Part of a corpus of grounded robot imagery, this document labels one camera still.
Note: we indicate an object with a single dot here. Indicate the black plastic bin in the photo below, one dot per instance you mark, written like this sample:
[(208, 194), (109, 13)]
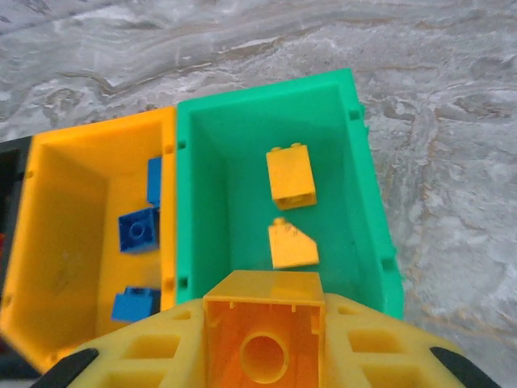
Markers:
[(10, 169)]

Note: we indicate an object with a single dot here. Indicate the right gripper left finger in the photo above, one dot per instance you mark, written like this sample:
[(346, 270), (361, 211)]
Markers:
[(153, 355)]

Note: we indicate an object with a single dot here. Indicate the yellow plastic bin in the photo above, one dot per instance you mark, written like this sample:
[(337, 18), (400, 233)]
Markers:
[(60, 222)]

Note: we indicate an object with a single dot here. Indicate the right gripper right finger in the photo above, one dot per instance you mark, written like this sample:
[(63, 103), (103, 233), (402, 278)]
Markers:
[(383, 351)]

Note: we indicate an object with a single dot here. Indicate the green plastic bin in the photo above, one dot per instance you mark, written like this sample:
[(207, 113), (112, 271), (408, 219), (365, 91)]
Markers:
[(242, 161)]

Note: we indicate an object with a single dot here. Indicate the yellow sloped lego brick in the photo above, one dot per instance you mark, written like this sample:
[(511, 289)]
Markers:
[(292, 244)]

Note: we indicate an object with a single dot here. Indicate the blue lego brick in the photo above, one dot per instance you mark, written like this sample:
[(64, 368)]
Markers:
[(138, 231), (154, 180), (135, 304)]

